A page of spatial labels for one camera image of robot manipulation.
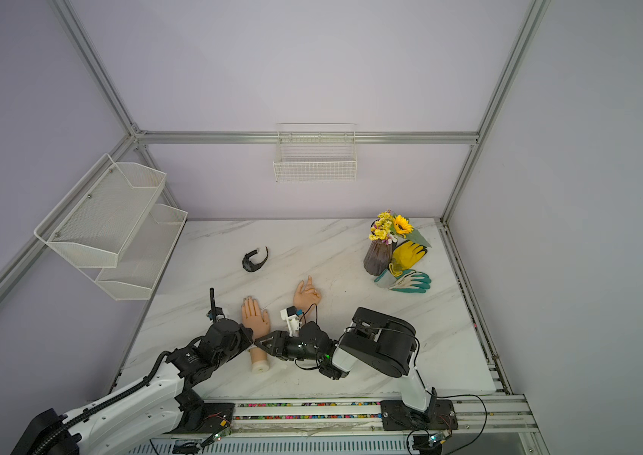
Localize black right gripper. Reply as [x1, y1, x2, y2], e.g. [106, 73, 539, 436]
[256, 331, 324, 361]

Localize mannequin hand with white band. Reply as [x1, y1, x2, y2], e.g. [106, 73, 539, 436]
[242, 296, 271, 373]

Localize mannequin hand with black watch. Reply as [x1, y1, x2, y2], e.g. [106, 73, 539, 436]
[292, 276, 322, 313]

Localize black digital wrist watch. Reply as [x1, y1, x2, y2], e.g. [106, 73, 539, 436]
[242, 246, 270, 273]

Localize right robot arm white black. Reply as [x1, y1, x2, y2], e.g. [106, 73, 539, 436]
[254, 307, 438, 414]

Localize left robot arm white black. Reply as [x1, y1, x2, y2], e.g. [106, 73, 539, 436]
[13, 318, 253, 454]

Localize green grey work glove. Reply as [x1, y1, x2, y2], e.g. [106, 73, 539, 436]
[374, 269, 432, 294]

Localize yellow work glove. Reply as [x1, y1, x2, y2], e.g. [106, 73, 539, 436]
[389, 241, 427, 278]

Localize white two-tier mesh shelf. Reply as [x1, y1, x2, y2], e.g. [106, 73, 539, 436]
[33, 155, 188, 301]

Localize yellow artificial flower bouquet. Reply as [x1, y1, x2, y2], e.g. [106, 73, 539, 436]
[368, 210, 431, 248]

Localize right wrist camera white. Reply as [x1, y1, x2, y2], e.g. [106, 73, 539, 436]
[280, 306, 304, 337]

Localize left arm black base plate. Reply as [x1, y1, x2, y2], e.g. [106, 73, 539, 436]
[173, 402, 235, 434]

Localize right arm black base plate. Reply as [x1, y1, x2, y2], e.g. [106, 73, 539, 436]
[380, 399, 459, 431]

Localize white wire wall basket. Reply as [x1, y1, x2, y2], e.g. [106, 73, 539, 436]
[273, 122, 358, 183]

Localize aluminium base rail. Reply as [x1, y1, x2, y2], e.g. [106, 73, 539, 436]
[122, 394, 549, 454]

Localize aluminium frame profiles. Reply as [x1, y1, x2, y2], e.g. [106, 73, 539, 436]
[0, 0, 552, 394]

